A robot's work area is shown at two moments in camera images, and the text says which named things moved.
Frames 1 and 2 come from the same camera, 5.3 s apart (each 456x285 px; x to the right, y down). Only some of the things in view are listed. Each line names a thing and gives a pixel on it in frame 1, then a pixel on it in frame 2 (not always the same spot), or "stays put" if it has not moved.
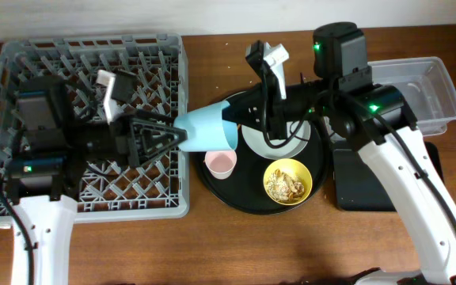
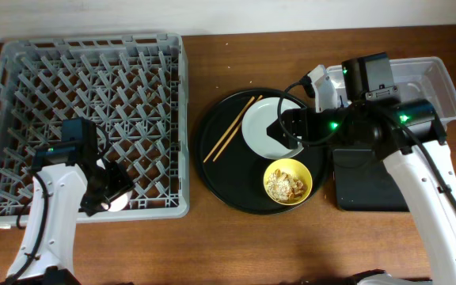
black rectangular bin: x=357 y=188 stays put
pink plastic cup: x=221 y=164 -> x=119 y=204
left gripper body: x=121 y=138 -> x=107 y=184
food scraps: x=283 y=187 stays put
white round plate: x=298 y=134 stays put
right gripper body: x=281 y=111 -> x=319 y=126
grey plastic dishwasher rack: x=158 y=189 stays put
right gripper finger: x=244 y=108 -> x=278 y=131
